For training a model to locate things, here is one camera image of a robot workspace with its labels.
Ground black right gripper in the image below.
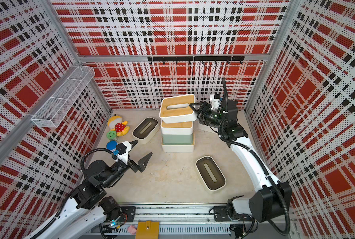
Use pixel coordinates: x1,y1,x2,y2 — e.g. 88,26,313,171
189,103,225,129

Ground large white box bamboo lid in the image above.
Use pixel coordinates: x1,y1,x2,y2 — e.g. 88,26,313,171
161,141,195,153

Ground mint green tissue box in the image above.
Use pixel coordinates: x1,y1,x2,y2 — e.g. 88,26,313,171
162,134,194,145

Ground white tissue box grey lid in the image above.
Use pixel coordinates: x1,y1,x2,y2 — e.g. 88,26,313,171
198,122,218,134

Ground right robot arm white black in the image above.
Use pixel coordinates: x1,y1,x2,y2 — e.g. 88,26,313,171
189,80,292,239

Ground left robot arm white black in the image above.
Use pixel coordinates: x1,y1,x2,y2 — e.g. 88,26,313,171
27,140,153,239

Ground cream tissue box dark lid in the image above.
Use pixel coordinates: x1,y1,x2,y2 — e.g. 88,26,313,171
132,117,159,144

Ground blue lid white jar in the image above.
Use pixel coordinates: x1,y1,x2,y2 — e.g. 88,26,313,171
106,140,118,152

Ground green lid air freshener jar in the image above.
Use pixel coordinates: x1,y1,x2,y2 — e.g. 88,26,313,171
106,130,118,141

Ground yellow plush toy red dots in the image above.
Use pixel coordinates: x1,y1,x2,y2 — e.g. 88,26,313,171
108,115,130,137

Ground cream box dark lid front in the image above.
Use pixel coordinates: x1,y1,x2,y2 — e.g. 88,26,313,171
195,156,227,193

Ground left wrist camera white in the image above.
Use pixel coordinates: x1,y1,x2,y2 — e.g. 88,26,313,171
112,141,132,165

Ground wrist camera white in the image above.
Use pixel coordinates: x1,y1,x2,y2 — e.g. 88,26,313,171
112,141,132,165
210,94,221,111

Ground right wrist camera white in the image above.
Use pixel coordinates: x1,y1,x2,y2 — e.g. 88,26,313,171
210,94,221,111

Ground black wall hook rail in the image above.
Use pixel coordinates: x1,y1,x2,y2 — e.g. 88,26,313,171
147,55,245,64

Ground pink small object on rail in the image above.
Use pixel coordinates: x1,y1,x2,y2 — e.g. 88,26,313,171
127,225,137,235

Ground yellow block on rail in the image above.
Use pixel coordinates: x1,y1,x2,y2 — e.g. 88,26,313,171
135,221,160,239

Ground white wire mesh wall basket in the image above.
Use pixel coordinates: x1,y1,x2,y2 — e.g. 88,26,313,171
31,66,95,128

